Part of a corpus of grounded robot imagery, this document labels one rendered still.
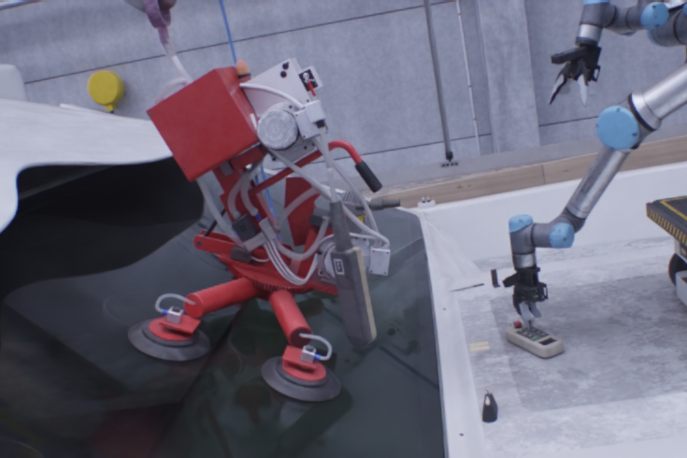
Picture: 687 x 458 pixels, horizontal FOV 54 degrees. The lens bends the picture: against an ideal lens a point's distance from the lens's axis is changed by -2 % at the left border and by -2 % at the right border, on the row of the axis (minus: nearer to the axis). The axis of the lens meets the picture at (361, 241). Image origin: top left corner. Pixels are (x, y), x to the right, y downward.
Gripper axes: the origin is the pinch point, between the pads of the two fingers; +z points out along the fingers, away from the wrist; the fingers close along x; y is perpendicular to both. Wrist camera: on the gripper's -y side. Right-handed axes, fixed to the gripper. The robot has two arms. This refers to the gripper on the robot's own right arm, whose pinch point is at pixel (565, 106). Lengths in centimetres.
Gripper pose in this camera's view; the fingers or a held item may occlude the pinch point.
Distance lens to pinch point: 227.3
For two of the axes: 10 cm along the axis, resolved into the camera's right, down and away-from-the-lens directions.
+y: 8.7, 1.4, 4.8
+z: -2.3, 9.7, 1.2
